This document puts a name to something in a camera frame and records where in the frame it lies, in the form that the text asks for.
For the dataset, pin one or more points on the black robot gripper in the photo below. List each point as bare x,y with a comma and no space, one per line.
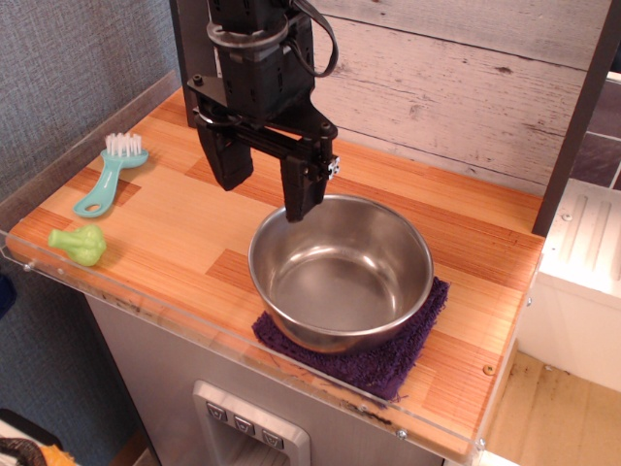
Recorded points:
262,100

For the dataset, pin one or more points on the teal dish brush white bristles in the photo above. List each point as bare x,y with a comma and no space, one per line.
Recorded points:
122,151

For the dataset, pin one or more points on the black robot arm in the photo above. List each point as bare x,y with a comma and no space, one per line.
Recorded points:
270,16

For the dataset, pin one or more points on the stainless steel pot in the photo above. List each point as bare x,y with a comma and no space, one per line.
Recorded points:
346,278

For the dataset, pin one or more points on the green toy broccoli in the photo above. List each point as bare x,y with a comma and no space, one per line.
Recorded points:
85,245

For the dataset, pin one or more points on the purple cloth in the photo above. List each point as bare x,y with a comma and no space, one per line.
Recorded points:
380,371

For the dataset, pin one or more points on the grey toy kitchen cabinet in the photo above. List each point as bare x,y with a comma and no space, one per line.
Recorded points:
159,369

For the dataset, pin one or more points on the silver button panel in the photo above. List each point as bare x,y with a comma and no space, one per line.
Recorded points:
237,432

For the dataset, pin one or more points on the white ridged appliance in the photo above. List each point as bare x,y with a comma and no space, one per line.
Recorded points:
572,316

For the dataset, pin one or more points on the orange object bottom left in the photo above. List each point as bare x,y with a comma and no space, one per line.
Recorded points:
51,456

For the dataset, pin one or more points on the dark left shelf post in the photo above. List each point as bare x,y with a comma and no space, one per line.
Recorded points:
190,19

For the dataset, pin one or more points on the dark shelf post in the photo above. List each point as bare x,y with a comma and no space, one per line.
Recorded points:
190,19
585,106

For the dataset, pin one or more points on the dark right shelf post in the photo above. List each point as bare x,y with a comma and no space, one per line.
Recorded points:
585,106

